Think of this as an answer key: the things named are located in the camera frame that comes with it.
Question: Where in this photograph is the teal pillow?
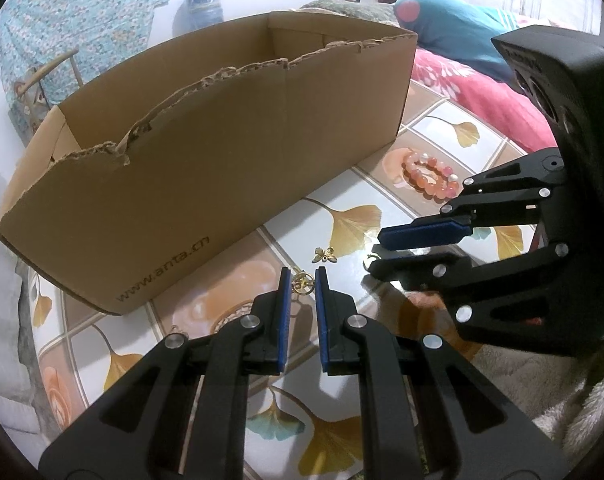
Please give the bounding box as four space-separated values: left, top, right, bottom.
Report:
392 0 525 83

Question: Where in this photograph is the tile print table cover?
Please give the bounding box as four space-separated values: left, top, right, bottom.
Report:
19 80 563 480

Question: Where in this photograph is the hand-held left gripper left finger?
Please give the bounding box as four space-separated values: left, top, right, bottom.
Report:
39 267 290 480

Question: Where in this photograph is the teal floral hanging cloth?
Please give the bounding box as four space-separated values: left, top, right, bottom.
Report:
0 0 171 136

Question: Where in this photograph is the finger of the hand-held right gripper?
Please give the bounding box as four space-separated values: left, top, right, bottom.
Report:
364 242 575 356
378 147 569 252

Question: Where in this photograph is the brown cardboard box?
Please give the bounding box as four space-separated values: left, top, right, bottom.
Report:
0 10 419 317

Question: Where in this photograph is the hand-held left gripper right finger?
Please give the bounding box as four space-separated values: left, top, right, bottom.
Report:
314 266 568 480

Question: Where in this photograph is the blue water jug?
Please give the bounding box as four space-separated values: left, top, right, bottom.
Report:
183 0 223 36

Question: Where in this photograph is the orange pink bead bracelet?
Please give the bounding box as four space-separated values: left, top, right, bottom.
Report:
401 152 464 203

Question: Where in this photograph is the wooden chair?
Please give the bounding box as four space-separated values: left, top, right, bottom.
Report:
12 49 82 111

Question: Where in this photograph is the white curtain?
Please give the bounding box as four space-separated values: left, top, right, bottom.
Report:
0 200 47 436

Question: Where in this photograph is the grey green pillow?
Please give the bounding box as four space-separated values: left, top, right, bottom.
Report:
299 0 400 26

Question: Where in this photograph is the pink floral blanket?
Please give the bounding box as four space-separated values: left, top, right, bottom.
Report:
409 12 563 153

